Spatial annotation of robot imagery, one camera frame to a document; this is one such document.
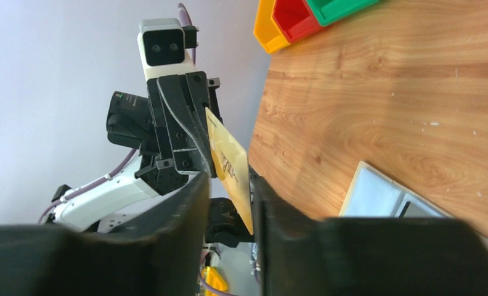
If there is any yellow plastic bracket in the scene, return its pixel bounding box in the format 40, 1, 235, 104
199, 266, 229, 296

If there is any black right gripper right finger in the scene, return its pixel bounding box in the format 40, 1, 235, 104
253, 176, 488, 295

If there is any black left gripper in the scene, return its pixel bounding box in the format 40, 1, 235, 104
136, 71, 221, 195

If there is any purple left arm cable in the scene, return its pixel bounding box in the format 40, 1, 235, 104
38, 2, 200, 224

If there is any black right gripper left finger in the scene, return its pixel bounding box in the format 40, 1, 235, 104
0, 173, 209, 295

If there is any red plastic bin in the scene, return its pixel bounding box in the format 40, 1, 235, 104
272, 0, 323, 44

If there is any green plastic bin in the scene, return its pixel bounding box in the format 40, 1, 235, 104
306, 0, 379, 27

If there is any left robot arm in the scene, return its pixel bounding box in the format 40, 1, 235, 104
38, 71, 220, 232

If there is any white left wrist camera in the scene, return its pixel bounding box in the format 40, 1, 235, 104
137, 18, 198, 80

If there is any yellow plastic bin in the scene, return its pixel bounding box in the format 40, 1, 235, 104
253, 0, 291, 54

